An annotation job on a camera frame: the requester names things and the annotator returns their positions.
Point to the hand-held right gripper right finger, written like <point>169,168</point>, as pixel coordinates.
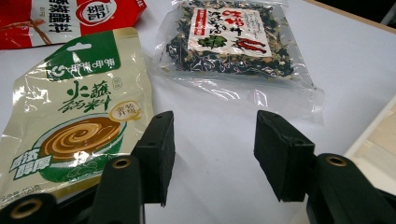
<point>281,155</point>

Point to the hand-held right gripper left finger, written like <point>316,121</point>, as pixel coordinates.
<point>157,155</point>

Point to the beige and green sauce packet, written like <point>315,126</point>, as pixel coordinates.
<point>77,102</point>

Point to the white divided tray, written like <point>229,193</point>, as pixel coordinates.
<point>378,146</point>

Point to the red and white sauce packet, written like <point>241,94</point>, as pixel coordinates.
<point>62,18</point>

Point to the white paper sheet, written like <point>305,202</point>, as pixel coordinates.
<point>218,161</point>

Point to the clear packet of dried vegetables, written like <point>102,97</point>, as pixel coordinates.
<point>230,46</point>

